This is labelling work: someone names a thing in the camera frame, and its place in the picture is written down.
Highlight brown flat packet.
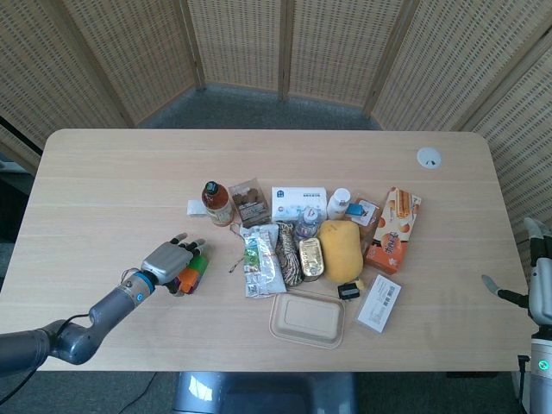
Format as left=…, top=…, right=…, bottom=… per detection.
left=351, top=196, right=385, bottom=255

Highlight brown tea bottle black cap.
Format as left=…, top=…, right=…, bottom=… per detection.
left=201, top=180, right=234, bottom=228

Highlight patterned snack pouch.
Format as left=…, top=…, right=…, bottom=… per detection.
left=275, top=222, right=305, bottom=288

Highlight clear bag brown snacks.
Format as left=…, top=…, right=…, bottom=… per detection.
left=228, top=179, right=272, bottom=228

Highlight white pill bottle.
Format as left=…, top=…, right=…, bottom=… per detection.
left=326, top=187, right=353, bottom=221

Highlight woven bamboo folding screen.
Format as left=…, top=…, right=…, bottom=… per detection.
left=0, top=0, right=552, bottom=281

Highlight white round cable grommet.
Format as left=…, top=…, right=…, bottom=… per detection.
left=416, top=147, right=443, bottom=170

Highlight gold tin can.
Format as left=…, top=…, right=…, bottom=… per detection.
left=298, top=236, right=327, bottom=281

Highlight small black device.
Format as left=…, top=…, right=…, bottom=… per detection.
left=337, top=282, right=361, bottom=302

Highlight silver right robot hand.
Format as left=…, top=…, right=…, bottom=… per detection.
left=481, top=217, right=552, bottom=329

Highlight white flat barcode box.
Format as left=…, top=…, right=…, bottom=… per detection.
left=355, top=274, right=403, bottom=334

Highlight black floor cable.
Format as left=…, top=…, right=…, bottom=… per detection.
left=124, top=373, right=159, bottom=414

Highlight colourful toy block set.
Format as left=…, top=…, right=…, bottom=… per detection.
left=171, top=253, right=211, bottom=297

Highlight small clear water bottle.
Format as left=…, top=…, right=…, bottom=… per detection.
left=295, top=206, right=323, bottom=241

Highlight white blue printed box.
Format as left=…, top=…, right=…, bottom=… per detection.
left=270, top=185, right=328, bottom=223

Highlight yellow butternut squash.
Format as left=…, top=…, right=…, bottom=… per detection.
left=317, top=219, right=364, bottom=283

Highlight thin brown string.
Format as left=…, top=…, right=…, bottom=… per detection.
left=227, top=223, right=249, bottom=273

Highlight silver green snack bag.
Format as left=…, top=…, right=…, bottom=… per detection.
left=240, top=223, right=287, bottom=299

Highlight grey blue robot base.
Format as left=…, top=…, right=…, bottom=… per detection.
left=172, top=371, right=359, bottom=414

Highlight orange biscuit box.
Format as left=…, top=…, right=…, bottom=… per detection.
left=365, top=186, right=423, bottom=276

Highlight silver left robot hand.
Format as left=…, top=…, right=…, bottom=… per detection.
left=141, top=232, right=209, bottom=298

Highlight beige pulp lunch box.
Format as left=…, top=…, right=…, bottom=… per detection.
left=268, top=292, right=348, bottom=348

